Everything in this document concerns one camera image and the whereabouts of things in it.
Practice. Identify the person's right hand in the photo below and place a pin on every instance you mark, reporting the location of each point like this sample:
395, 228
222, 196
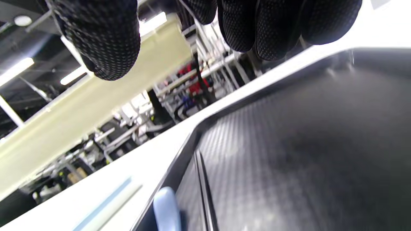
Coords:
102, 38

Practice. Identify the blue lunch box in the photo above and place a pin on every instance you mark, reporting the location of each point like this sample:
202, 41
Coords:
80, 106

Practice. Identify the ceiling light tube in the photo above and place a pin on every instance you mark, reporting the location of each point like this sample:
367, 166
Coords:
16, 71

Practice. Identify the black plastic tray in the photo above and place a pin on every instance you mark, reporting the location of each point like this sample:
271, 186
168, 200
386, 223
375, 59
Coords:
305, 144

